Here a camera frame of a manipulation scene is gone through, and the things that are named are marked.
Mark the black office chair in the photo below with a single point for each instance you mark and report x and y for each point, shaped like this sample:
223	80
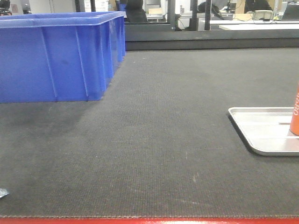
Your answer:
135	12

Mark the white desk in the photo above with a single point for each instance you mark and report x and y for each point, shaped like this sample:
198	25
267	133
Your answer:
253	25

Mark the silver metal tray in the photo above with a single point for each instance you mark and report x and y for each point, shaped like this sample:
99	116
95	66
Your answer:
266	129

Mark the red conveyor edge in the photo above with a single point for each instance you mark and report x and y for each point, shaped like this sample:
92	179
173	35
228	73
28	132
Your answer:
27	220

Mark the blue plastic crate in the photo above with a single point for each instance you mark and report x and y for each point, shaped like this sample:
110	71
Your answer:
59	57

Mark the dark conveyor side frame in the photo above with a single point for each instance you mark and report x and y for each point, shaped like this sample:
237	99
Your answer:
156	37

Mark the orange cylindrical capacitor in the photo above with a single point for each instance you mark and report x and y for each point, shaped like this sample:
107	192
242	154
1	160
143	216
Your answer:
294	125

